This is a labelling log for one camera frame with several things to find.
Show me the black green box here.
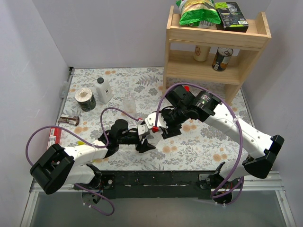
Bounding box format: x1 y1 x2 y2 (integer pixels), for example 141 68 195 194
214 2 249 33

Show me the floral table mat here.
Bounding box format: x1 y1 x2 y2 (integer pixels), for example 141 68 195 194
60 67 239 170

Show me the red flat box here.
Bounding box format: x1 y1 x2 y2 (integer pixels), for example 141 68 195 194
47 127 62 148

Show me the wooden shelf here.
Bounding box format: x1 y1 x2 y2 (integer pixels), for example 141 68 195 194
162 6 271 104

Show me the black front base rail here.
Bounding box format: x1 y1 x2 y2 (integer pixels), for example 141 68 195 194
93 171 214 200

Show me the white square bottle black cap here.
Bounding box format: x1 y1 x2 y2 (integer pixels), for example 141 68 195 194
95 77 113 104

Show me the tin can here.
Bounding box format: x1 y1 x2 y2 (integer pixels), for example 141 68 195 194
212 47 233 72

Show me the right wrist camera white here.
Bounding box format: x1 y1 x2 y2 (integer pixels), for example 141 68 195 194
144 112 168 130

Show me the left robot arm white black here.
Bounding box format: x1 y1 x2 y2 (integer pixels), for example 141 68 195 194
30 119 159 194

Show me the dark patterned jar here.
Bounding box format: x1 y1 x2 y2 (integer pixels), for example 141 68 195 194
75 88 96 112

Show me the green snack bag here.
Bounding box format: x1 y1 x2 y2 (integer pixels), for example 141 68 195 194
176 0 221 26

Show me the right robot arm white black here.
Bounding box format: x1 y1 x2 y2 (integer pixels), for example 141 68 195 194
157 83 285 188

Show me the clear bottle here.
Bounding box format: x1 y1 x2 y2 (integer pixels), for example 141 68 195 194
146 132 162 146
123 92 137 117

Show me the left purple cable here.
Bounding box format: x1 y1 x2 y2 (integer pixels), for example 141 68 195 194
26 107 143 216

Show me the beige paper cup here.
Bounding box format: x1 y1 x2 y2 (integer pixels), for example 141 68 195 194
194 45 211 62

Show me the brown snack bar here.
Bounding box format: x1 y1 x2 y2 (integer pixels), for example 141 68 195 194
58 116 80 126

